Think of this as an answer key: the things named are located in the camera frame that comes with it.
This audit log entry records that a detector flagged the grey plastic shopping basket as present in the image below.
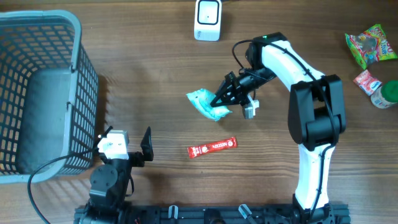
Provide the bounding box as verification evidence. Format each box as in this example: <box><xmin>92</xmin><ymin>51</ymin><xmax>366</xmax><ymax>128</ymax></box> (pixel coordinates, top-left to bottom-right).
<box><xmin>1</xmin><ymin>10</ymin><xmax>99</xmax><ymax>184</ymax></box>

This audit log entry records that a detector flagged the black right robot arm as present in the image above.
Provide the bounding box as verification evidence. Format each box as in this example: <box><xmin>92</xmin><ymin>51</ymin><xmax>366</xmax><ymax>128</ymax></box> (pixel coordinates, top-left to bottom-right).
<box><xmin>210</xmin><ymin>32</ymin><xmax>346</xmax><ymax>223</ymax></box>

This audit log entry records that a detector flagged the red coffee stick sachet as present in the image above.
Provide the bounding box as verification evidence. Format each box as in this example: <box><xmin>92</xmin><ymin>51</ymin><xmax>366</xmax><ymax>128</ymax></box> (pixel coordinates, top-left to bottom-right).
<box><xmin>187</xmin><ymin>137</ymin><xmax>238</xmax><ymax>159</ymax></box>

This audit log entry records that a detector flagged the green lid white jar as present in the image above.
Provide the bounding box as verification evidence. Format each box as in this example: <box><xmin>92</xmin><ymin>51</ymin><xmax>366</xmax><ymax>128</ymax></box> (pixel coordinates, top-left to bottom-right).
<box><xmin>371</xmin><ymin>80</ymin><xmax>397</xmax><ymax>109</ymax></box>

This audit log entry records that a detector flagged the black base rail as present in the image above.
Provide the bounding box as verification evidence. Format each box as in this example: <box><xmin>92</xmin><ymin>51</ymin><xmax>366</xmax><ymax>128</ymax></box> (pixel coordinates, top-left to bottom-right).
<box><xmin>73</xmin><ymin>203</ymin><xmax>351</xmax><ymax>224</ymax></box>

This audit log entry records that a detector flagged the light teal tissue pack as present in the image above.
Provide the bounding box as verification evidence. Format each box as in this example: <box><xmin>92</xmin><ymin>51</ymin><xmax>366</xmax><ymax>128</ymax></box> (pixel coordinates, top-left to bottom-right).
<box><xmin>186</xmin><ymin>88</ymin><xmax>232</xmax><ymax>121</ymax></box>

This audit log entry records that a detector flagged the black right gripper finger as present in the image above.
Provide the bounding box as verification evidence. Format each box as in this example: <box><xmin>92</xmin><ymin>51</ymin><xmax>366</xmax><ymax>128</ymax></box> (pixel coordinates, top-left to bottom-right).
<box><xmin>210</xmin><ymin>83</ymin><xmax>241</xmax><ymax>108</ymax></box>
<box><xmin>215</xmin><ymin>72</ymin><xmax>236</xmax><ymax>98</ymax></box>

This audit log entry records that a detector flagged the green gummy candy bag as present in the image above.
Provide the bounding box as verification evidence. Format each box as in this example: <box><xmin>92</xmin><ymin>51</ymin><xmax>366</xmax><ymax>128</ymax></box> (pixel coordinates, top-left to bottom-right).
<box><xmin>345</xmin><ymin>24</ymin><xmax>397</xmax><ymax>70</ymax></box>

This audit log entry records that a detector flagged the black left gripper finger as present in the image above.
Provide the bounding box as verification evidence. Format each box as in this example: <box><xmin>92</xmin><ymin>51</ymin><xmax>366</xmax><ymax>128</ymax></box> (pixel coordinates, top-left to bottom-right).
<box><xmin>94</xmin><ymin>126</ymin><xmax>113</xmax><ymax>148</ymax></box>
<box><xmin>141</xmin><ymin>126</ymin><xmax>154</xmax><ymax>161</ymax></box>

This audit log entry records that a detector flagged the white barcode scanner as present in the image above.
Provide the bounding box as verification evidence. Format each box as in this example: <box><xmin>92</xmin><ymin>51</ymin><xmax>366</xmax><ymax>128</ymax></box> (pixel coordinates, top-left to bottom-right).
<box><xmin>194</xmin><ymin>0</ymin><xmax>222</xmax><ymax>42</ymax></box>

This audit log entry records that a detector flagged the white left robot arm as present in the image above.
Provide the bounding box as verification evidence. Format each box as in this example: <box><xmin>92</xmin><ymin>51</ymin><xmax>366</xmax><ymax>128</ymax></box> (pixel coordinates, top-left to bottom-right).
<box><xmin>73</xmin><ymin>127</ymin><xmax>154</xmax><ymax>224</ymax></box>

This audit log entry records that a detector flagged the red snack packet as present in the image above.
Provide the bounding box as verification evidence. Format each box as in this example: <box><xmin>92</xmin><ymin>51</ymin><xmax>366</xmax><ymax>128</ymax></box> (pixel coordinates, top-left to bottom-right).
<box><xmin>353</xmin><ymin>70</ymin><xmax>382</xmax><ymax>96</ymax></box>

